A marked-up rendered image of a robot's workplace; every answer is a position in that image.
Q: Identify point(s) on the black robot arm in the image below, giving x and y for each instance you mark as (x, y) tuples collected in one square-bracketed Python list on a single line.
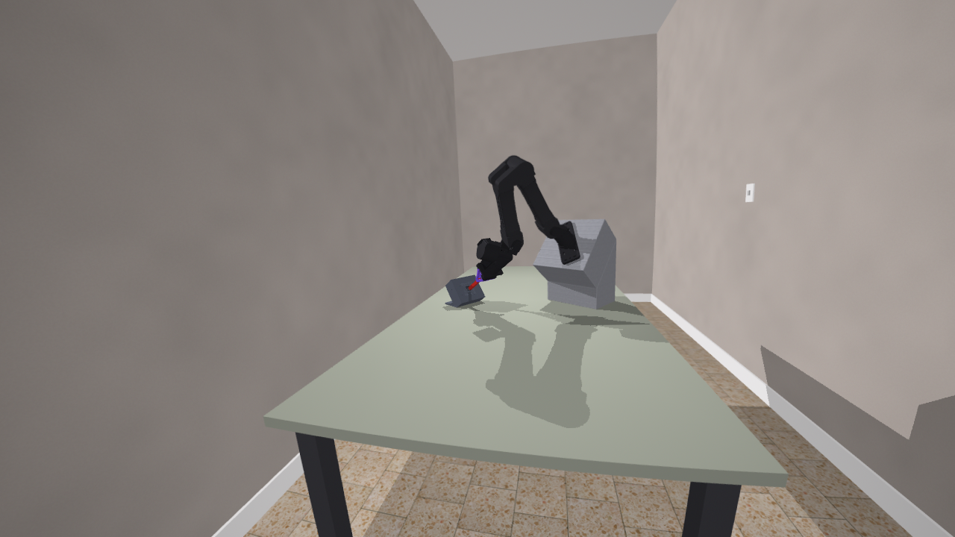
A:
[(521, 173)]

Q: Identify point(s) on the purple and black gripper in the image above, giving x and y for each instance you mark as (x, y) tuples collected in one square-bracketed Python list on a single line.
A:
[(489, 273)]

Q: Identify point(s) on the dark grey panel with slot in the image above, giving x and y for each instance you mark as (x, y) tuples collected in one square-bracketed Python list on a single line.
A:
[(458, 289)]

